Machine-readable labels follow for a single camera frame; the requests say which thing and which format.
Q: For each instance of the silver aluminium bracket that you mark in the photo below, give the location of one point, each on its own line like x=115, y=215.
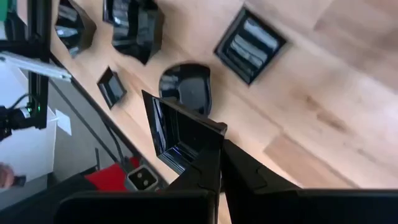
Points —
x=34, y=67

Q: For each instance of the white paper sheet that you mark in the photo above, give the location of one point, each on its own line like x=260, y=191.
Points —
x=63, y=122

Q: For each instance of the black rounded mini plate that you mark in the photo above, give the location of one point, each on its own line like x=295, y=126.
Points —
x=189, y=90

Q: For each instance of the person's hand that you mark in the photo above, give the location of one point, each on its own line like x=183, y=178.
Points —
x=5, y=175

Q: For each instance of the black wavy square mini plate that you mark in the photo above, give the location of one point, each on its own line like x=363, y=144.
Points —
x=136, y=37
x=74, y=34

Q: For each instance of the black device green light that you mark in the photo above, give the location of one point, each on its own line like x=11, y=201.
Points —
x=17, y=119

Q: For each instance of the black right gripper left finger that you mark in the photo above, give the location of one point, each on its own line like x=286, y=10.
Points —
x=205, y=175

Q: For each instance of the black metal table frame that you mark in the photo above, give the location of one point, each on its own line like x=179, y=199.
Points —
x=38, y=31

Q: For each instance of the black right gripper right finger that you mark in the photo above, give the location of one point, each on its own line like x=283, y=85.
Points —
x=245, y=180

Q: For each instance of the grey table-level camera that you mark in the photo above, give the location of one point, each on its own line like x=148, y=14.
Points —
x=141, y=178

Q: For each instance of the red cloth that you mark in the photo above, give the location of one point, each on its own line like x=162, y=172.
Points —
x=105, y=179

